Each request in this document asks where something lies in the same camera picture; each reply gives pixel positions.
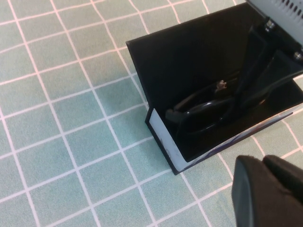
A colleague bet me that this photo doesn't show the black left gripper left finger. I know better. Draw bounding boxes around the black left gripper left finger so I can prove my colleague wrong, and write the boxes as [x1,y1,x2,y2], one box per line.
[231,155,303,227]

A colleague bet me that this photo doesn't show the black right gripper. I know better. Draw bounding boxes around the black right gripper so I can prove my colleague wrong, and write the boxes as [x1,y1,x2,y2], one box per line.
[235,23,303,107]

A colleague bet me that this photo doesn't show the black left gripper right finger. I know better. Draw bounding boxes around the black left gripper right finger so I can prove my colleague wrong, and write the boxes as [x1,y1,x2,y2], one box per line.
[263,154,303,206]

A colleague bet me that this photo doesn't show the black frame glasses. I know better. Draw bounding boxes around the black frame glasses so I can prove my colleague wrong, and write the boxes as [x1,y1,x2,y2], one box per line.
[165,70,299,139]

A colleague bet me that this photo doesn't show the black glasses case blue print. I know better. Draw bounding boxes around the black glasses case blue print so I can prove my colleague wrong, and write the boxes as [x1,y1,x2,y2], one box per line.
[125,2,303,176]

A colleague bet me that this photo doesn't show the green checked tablecloth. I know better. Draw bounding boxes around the green checked tablecloth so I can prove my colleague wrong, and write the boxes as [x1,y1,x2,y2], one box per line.
[0,0,303,227]

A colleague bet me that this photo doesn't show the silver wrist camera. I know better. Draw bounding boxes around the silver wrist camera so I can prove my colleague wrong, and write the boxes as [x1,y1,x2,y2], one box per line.
[245,0,303,46]

